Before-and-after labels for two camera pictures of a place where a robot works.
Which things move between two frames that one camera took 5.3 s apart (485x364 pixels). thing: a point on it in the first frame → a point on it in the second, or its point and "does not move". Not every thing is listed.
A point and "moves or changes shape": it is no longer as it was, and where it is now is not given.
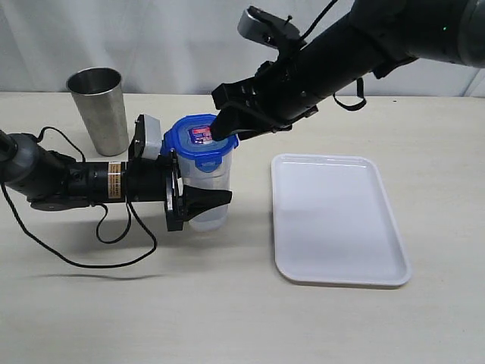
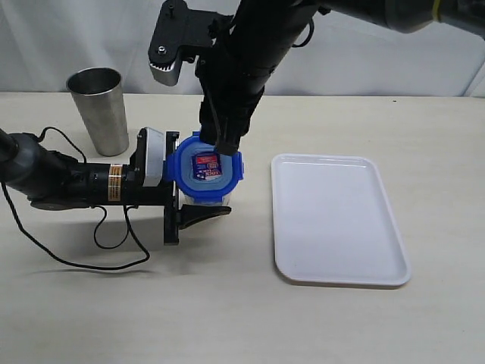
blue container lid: x=191 y=136 moves or changes shape
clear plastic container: x=220 y=179 moves or changes shape
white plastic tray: x=333 y=223 does not move
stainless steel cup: x=100 y=94 does not move
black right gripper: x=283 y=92 → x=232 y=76
